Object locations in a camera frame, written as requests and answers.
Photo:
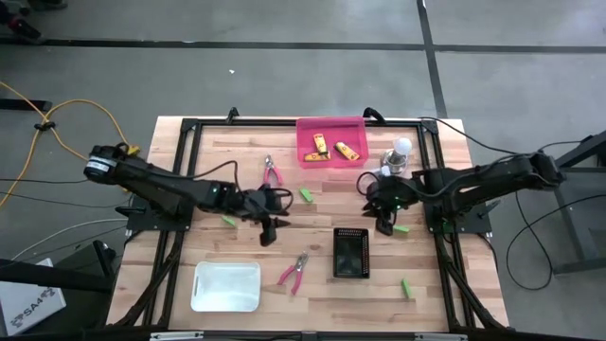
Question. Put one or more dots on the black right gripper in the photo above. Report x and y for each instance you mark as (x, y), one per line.
(390, 196)

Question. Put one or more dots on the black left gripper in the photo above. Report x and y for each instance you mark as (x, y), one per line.
(251, 201)

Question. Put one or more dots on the green eraser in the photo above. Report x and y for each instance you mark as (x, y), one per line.
(228, 220)
(306, 194)
(406, 288)
(401, 229)

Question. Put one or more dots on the yellow green crayon box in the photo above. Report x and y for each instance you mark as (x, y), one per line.
(316, 156)
(347, 150)

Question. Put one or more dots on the yellow battery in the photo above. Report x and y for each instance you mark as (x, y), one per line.
(321, 143)

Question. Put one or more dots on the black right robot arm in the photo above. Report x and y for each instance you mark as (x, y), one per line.
(473, 182)

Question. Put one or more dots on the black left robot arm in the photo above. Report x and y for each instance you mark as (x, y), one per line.
(151, 182)

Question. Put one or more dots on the black mesh basket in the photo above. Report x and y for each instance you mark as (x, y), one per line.
(351, 252)

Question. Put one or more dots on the white bulb table lamp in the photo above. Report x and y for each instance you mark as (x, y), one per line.
(397, 154)

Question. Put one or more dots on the white plastic tray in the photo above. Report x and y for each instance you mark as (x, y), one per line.
(226, 286)

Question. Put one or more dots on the pink translucent bin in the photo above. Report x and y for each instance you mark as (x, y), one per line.
(331, 128)

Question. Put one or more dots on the black side stand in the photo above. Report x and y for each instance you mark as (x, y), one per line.
(52, 277)

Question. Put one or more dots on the white printed cardboard box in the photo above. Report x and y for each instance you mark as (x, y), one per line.
(28, 308)

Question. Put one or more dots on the black floor bar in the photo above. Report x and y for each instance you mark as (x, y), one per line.
(26, 104)

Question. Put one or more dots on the person's shoe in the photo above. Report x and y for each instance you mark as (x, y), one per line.
(21, 28)
(47, 4)

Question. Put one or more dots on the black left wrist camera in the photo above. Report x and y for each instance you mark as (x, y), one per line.
(268, 234)

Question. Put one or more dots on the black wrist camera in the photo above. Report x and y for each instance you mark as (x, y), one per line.
(385, 226)
(268, 234)

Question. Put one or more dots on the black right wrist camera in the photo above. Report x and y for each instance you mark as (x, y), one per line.
(385, 226)

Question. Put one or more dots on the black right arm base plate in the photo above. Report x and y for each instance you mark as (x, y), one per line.
(466, 222)

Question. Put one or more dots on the black aluminium table frame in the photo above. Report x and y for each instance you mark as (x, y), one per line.
(237, 122)

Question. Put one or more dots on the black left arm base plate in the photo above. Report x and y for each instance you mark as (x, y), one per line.
(151, 220)

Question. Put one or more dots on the black side table frame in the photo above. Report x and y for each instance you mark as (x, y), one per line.
(580, 208)

